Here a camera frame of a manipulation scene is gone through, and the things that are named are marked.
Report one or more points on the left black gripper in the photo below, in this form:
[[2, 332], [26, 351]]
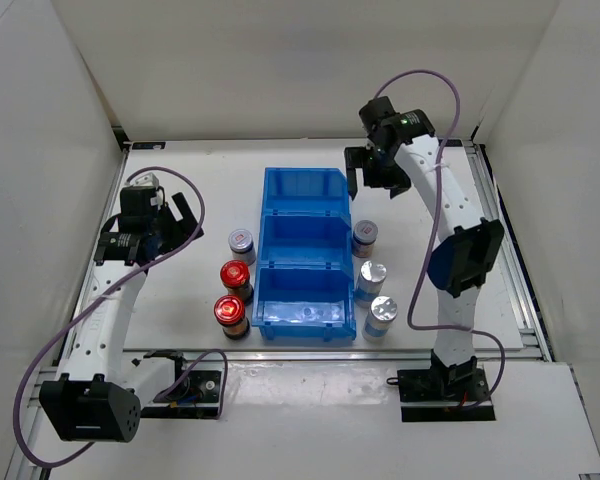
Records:
[[181, 228]]

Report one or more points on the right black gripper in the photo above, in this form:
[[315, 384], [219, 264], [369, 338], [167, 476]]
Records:
[[356, 157]]

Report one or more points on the white-lid sauce jar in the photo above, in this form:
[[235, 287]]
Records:
[[241, 244], [364, 236]]

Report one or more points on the red-lid chili jar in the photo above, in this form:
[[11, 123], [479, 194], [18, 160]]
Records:
[[236, 278], [230, 314]]

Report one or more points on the silver-lid spice bottle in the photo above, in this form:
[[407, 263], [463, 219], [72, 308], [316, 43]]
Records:
[[381, 314], [369, 283]]

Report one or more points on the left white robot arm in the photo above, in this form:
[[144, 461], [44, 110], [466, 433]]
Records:
[[98, 397]]

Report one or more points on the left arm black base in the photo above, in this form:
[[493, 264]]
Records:
[[171, 387]]

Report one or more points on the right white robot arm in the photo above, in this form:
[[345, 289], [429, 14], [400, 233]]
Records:
[[402, 152]]

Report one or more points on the far blue storage bin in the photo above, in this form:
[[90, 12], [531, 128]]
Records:
[[305, 191]]

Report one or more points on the blue storage bin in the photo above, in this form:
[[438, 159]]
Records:
[[305, 240], [305, 191], [304, 302]]

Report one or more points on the middle blue storage bin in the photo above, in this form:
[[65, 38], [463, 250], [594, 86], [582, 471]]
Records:
[[305, 240]]

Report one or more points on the near blue storage bin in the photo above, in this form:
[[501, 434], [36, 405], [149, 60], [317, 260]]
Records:
[[304, 302]]

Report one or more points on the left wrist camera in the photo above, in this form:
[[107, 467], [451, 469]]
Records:
[[142, 196]]

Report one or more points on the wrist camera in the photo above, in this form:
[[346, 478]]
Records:
[[142, 196], [374, 112]]

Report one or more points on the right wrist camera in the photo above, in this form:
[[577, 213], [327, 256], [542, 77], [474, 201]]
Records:
[[374, 112]]

